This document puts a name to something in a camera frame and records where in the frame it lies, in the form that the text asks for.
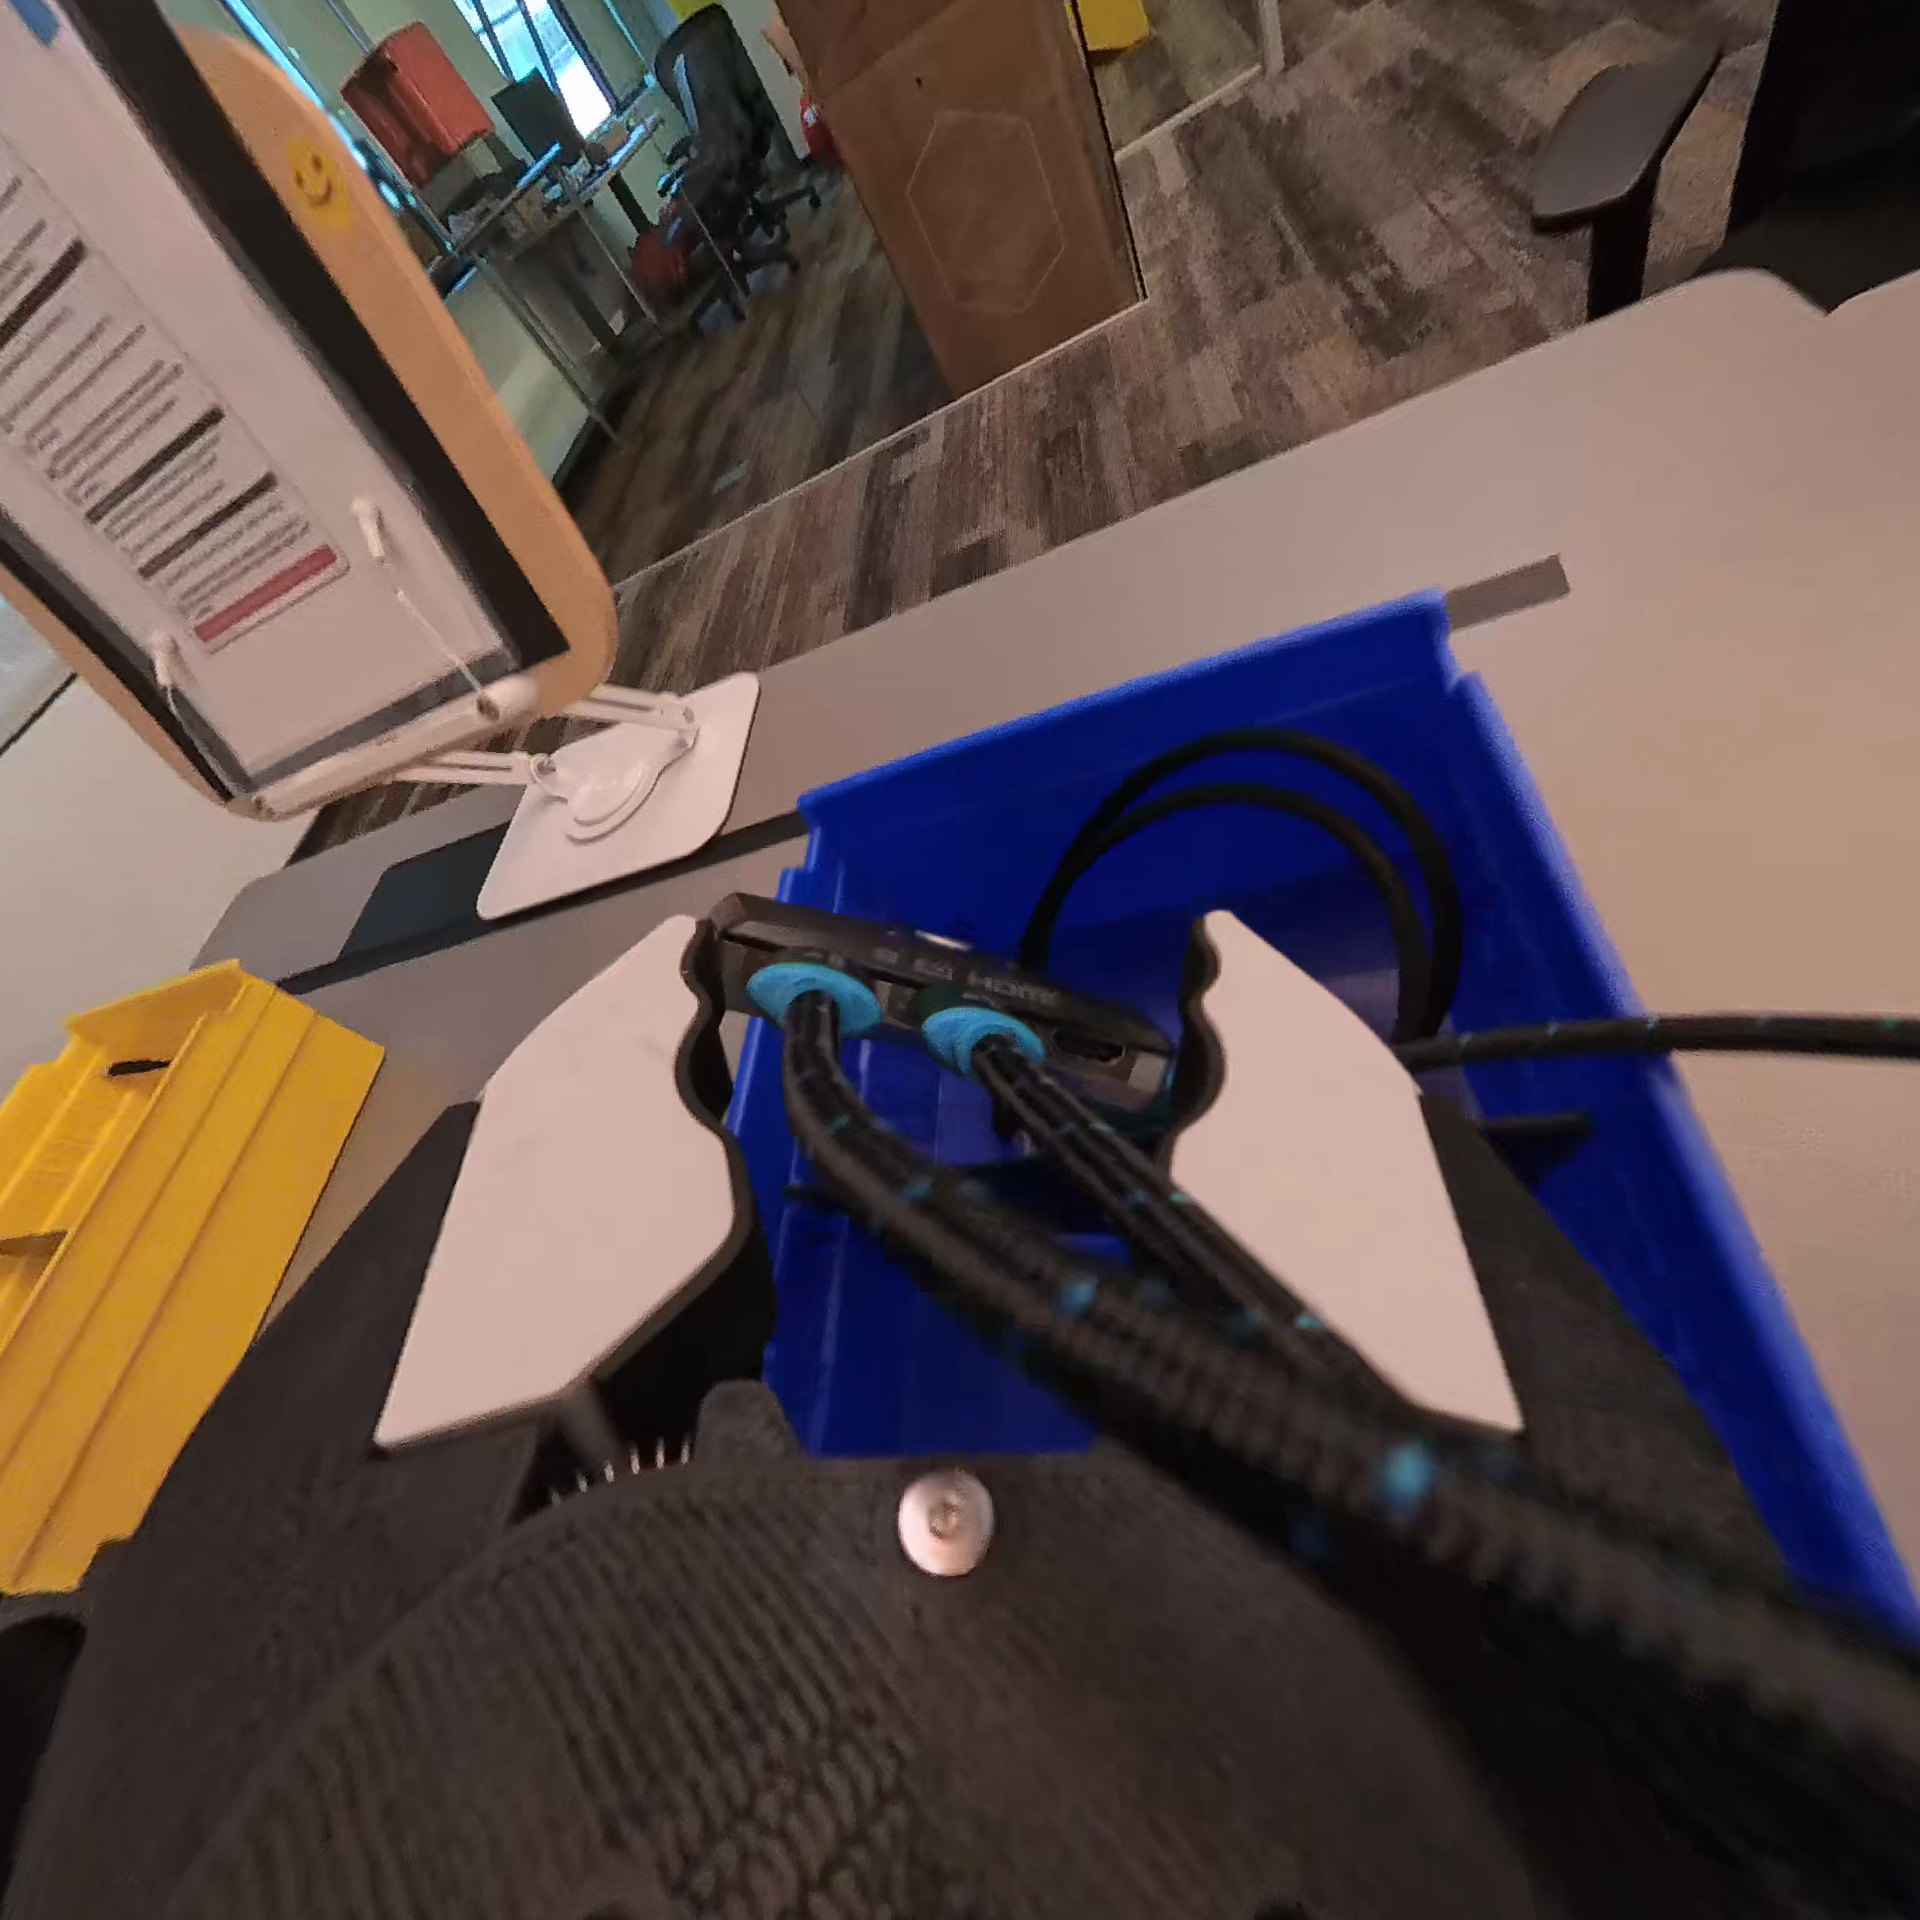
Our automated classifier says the red cabinet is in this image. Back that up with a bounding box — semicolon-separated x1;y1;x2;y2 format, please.
341;20;498;189

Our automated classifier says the smooth black splitter cable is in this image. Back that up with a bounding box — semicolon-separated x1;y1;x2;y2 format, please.
1027;730;1464;1052

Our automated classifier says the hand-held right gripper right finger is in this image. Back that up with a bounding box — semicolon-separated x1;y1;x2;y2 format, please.
1167;910;1524;1433

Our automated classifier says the yellow plastic bin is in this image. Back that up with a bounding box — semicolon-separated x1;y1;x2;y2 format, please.
0;959;387;1594

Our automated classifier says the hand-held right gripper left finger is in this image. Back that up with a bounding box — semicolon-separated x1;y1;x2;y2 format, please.
375;914;752;1449

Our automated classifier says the brown cardboard box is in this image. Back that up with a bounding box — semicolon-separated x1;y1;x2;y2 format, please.
771;0;1146;398

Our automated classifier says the black chair armrest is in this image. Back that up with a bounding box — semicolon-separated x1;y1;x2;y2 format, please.
1529;42;1725;320

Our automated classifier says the black office chair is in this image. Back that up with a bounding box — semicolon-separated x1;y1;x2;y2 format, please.
650;4;822;322

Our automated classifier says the white tablet stand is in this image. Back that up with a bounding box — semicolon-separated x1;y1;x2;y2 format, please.
283;669;761;919

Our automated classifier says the grey tape strip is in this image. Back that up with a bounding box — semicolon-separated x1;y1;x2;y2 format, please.
1443;555;1570;628

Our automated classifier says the blue plastic bin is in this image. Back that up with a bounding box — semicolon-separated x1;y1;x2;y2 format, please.
727;589;1920;1637

